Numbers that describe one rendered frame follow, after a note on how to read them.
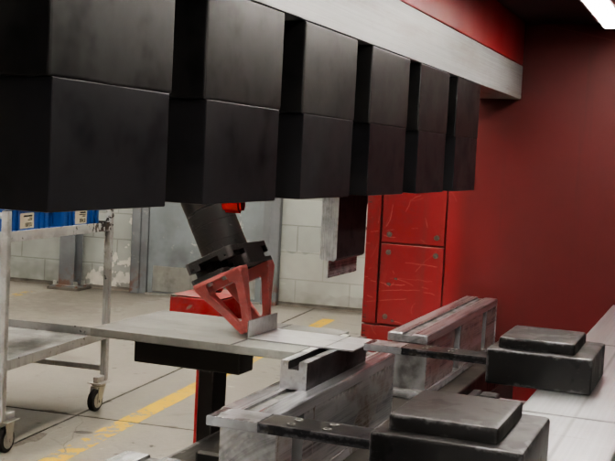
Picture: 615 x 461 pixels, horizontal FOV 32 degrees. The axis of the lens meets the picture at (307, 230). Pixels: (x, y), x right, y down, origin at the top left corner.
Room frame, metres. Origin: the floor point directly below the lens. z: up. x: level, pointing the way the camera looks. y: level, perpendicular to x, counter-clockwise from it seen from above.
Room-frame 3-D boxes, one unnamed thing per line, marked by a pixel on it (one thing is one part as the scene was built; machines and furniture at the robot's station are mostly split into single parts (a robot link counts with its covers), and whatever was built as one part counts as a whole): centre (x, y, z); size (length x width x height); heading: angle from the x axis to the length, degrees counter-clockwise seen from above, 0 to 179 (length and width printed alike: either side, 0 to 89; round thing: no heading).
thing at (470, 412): (0.82, -0.05, 1.01); 0.26 x 0.12 x 0.05; 69
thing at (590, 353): (1.20, -0.20, 1.01); 0.26 x 0.12 x 0.05; 69
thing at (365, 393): (1.20, -0.02, 0.92); 0.39 x 0.06 x 0.10; 159
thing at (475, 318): (1.76, -0.24, 0.92); 0.50 x 0.06 x 0.10; 159
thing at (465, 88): (1.65, -0.19, 1.26); 0.15 x 0.09 x 0.17; 159
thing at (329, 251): (1.25, -0.04, 1.13); 0.10 x 0.02 x 0.10; 159
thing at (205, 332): (1.30, 0.10, 1.00); 0.26 x 0.18 x 0.01; 69
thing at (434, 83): (1.46, -0.12, 1.26); 0.15 x 0.09 x 0.17; 159
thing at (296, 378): (1.22, -0.03, 0.99); 0.20 x 0.03 x 0.03; 159
